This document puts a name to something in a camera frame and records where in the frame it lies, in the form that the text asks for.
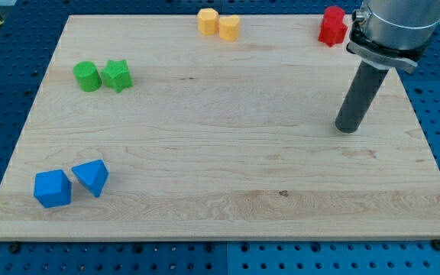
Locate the yellow heart block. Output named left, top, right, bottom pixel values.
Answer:
left=218, top=15, right=240, bottom=42

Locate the green star block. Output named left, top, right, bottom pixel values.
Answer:
left=101, top=60, right=133, bottom=93

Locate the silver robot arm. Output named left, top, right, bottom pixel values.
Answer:
left=346, top=0, right=440, bottom=74

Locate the green cylinder block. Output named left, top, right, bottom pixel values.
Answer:
left=73, top=61, right=102, bottom=92

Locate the red star block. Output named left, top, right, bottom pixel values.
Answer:
left=318, top=19, right=348, bottom=47

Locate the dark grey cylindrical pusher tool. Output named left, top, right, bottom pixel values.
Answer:
left=335, top=61, right=388, bottom=133

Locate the yellow hexagon block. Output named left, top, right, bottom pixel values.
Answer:
left=196, top=8, right=219, bottom=35

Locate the blue triangle block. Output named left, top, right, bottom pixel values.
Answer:
left=71, top=160, right=109, bottom=197

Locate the light wooden board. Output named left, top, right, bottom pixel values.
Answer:
left=0, top=15, right=440, bottom=241

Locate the blue cube block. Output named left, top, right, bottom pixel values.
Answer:
left=34, top=170, right=72, bottom=208

